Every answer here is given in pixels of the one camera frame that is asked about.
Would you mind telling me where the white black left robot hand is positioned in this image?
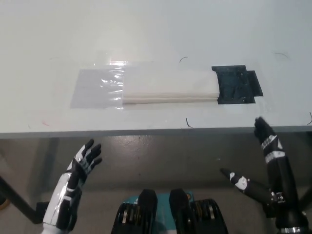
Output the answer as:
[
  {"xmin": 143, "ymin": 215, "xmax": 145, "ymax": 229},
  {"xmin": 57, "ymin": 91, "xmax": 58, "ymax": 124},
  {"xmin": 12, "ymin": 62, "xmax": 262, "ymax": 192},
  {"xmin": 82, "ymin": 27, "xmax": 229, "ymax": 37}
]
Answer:
[{"xmin": 42, "ymin": 138, "xmax": 103, "ymax": 232}]

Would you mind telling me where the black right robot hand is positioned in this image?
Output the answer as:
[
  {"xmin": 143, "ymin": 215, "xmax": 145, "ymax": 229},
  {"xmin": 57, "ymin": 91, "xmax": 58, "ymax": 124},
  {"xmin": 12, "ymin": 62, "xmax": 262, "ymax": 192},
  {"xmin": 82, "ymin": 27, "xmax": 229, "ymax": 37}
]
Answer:
[{"xmin": 220, "ymin": 117, "xmax": 307, "ymax": 231}]

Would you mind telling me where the white napkin stack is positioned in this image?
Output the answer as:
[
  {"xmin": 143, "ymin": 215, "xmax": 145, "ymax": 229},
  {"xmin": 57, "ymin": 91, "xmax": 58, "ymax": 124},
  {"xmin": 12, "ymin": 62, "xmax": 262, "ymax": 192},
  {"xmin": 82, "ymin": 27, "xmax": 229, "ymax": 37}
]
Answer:
[{"xmin": 122, "ymin": 67, "xmax": 220, "ymax": 105}]

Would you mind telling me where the black teal robot torso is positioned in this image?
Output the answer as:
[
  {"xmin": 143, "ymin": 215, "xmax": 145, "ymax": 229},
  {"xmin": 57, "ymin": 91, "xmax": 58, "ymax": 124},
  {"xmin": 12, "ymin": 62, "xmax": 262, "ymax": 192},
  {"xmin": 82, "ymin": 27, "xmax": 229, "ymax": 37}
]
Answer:
[{"xmin": 111, "ymin": 188, "xmax": 230, "ymax": 234}]

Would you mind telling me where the black tape patch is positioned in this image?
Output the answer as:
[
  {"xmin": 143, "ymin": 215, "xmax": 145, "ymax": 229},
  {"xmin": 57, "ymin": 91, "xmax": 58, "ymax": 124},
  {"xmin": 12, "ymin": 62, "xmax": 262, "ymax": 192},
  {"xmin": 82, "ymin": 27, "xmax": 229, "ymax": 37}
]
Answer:
[{"xmin": 211, "ymin": 64, "xmax": 264, "ymax": 106}]

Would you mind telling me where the clear plastic film sheet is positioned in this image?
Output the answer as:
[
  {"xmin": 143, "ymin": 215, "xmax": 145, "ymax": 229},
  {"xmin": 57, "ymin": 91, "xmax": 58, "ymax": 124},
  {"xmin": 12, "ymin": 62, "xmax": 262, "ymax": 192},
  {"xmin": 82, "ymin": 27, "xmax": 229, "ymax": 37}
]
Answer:
[{"xmin": 70, "ymin": 50, "xmax": 270, "ymax": 123}]

